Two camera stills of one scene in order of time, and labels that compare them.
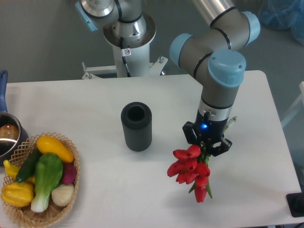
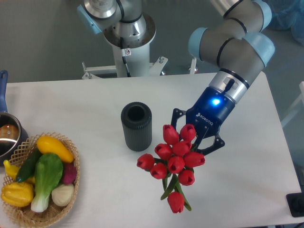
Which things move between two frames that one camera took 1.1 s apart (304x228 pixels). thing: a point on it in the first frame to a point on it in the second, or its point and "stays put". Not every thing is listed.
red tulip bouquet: [191, 167] to [174, 162]
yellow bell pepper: [17, 194] stays put
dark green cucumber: [28, 166] stays put
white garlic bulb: [62, 194] stays put
